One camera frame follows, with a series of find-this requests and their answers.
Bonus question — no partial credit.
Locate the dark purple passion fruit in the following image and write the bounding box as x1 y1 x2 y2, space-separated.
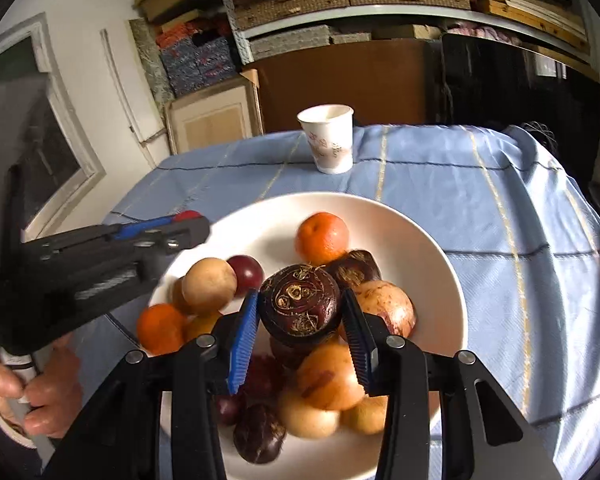
258 264 341 347

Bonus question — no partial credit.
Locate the person left hand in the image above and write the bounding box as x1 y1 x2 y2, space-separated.
0 333 82 439

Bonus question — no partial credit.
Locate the blue checked tablecloth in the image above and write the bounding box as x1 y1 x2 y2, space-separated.
95 126 600 479

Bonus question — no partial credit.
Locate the white paper cup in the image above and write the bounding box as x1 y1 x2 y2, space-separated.
297 104 353 174

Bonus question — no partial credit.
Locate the tan longan fruit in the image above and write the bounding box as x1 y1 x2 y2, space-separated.
182 258 237 315

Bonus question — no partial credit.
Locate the metal storage shelf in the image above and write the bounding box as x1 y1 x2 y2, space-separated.
223 0 591 63

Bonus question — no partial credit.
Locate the framed wooden panel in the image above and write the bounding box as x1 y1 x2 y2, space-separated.
166 75 263 155

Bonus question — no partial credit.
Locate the orange mandarin pile top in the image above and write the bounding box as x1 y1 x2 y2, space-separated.
294 211 350 266

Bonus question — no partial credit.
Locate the tan potato-like fruit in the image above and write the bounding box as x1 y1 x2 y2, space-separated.
353 280 417 338

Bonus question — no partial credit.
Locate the brown wooden cabinet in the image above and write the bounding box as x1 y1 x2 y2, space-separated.
247 39 441 133

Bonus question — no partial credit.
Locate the red cherry tomato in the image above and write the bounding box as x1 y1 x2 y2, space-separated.
226 255 264 297

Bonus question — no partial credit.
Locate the orange mandarin pile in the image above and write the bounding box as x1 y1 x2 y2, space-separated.
294 211 350 266
136 304 186 356

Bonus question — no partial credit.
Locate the white ceramic plate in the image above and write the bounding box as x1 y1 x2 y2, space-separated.
150 192 468 479

